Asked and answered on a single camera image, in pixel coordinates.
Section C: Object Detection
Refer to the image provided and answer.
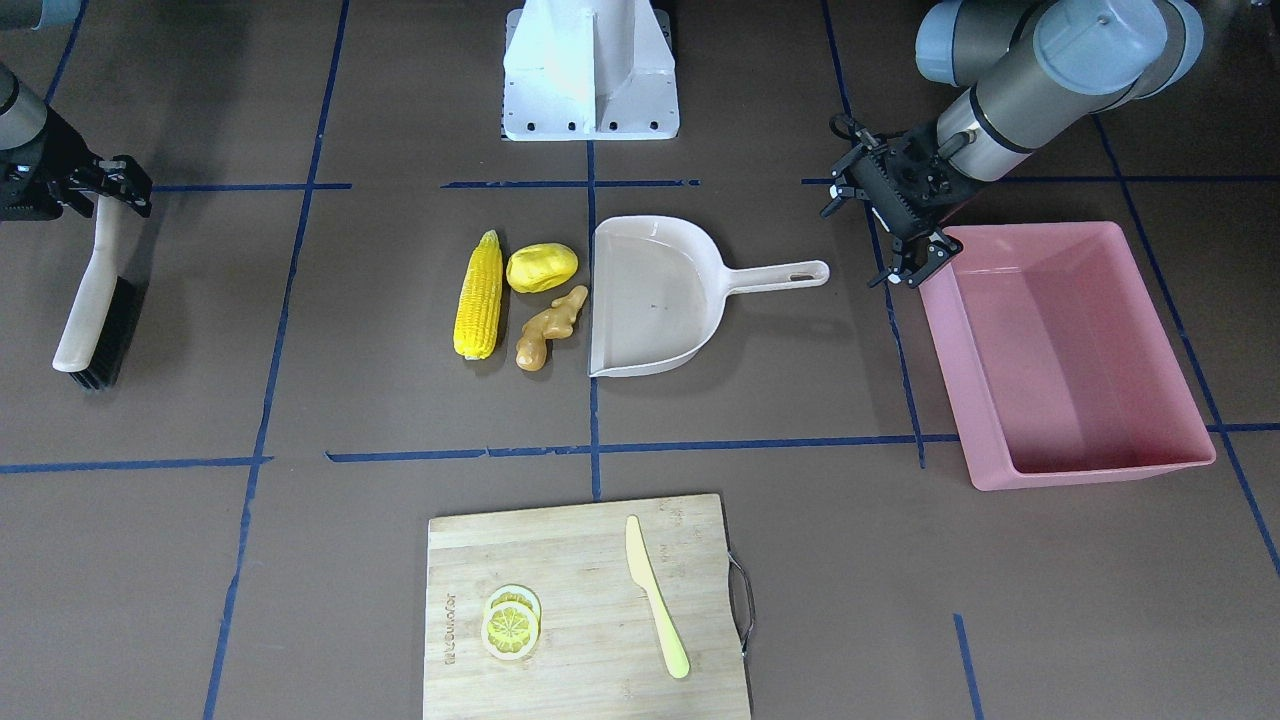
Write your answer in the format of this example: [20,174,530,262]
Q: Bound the bamboo cutting board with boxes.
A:
[422,495,751,719]

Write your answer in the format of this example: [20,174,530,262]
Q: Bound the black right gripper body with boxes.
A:
[1,108,108,222]

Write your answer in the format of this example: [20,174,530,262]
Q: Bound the yellow plastic knife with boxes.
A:
[623,515,691,680]

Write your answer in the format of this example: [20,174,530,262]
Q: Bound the beige plastic dustpan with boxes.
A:
[588,215,829,378]

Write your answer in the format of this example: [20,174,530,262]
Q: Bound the lemon slice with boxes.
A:
[481,601,541,661]
[486,584,541,619]

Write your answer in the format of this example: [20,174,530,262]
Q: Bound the top lemon slice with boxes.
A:
[481,601,541,661]

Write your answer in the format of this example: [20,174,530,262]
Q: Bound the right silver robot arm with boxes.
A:
[1,67,154,222]

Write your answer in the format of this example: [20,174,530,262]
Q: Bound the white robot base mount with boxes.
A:
[502,1,681,142]

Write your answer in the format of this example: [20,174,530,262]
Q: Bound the white brush with dark bristles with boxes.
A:
[52,197,142,393]

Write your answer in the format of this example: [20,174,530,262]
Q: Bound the pink plastic bin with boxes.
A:
[919,222,1217,491]

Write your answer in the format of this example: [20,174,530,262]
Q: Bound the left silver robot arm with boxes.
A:
[823,1,1204,288]

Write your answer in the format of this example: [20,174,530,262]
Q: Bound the yellow corn cob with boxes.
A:
[453,229,504,360]

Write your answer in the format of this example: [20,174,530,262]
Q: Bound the tan ginger root toy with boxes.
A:
[515,284,589,372]

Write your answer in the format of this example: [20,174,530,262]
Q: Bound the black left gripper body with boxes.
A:
[820,113,973,241]

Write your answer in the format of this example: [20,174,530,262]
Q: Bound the bottom lemon slice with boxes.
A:
[486,584,541,619]

